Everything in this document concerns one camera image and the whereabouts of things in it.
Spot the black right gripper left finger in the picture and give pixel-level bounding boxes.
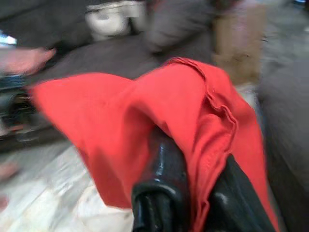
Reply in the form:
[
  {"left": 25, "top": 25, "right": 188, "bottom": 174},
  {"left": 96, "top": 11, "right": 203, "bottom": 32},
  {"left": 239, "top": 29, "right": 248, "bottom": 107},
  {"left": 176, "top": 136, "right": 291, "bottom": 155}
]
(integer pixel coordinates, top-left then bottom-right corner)
[{"left": 131, "top": 125, "right": 191, "bottom": 232}]

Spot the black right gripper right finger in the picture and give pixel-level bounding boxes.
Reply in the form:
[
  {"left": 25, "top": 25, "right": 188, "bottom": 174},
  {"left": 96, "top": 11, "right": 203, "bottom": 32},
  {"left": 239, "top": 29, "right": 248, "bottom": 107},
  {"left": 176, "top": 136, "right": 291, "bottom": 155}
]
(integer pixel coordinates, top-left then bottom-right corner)
[{"left": 205, "top": 154, "right": 278, "bottom": 232}]

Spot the red pillow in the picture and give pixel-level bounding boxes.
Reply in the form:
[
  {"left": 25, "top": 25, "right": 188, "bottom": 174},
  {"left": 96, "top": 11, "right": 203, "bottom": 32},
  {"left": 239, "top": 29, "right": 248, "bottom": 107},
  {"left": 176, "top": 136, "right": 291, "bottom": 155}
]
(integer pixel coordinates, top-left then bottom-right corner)
[{"left": 28, "top": 57, "right": 281, "bottom": 232}]

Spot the dark grey fabric sofa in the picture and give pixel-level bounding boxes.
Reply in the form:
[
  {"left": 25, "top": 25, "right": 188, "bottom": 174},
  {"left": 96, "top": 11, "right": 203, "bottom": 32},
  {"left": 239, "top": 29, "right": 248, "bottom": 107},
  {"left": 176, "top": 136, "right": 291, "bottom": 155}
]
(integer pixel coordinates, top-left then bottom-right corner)
[{"left": 0, "top": 0, "right": 309, "bottom": 232}]

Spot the brown cardboard box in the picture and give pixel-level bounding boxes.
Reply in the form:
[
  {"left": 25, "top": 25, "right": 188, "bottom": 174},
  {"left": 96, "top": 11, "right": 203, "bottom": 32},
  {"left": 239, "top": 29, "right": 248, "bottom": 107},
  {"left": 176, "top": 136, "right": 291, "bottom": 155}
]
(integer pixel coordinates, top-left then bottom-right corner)
[{"left": 212, "top": 4, "right": 266, "bottom": 83}]

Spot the white round object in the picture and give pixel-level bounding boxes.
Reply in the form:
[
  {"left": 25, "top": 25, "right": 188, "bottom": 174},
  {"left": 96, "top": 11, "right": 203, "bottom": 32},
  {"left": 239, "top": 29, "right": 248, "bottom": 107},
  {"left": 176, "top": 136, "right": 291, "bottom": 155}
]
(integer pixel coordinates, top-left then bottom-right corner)
[{"left": 85, "top": 1, "right": 145, "bottom": 41}]

